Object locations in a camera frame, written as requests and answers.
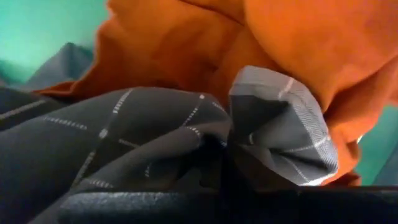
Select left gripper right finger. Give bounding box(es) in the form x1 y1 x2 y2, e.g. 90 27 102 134
223 185 398 224

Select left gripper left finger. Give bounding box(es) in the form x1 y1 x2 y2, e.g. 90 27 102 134
58 190 223 224

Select grey towel white check lines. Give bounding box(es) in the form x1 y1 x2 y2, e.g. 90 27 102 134
0 65 340 224

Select orange towel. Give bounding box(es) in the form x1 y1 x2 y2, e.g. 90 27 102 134
32 0 398 187

